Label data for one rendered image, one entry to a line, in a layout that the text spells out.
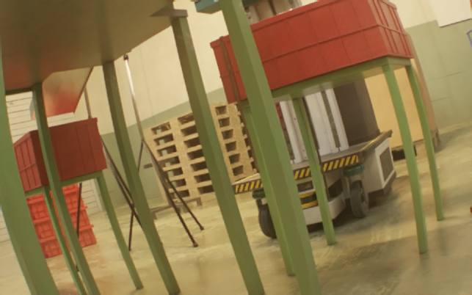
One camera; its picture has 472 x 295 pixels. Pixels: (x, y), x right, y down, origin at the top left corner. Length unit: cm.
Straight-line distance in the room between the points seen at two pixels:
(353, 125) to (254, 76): 148
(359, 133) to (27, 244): 211
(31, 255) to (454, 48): 516
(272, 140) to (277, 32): 47
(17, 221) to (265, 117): 67
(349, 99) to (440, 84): 306
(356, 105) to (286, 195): 147
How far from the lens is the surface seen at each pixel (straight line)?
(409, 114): 344
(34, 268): 62
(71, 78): 179
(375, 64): 132
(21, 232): 61
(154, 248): 171
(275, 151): 105
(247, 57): 107
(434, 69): 542
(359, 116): 247
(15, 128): 723
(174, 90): 738
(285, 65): 142
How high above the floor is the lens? 49
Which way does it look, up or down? level
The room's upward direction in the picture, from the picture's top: 16 degrees counter-clockwise
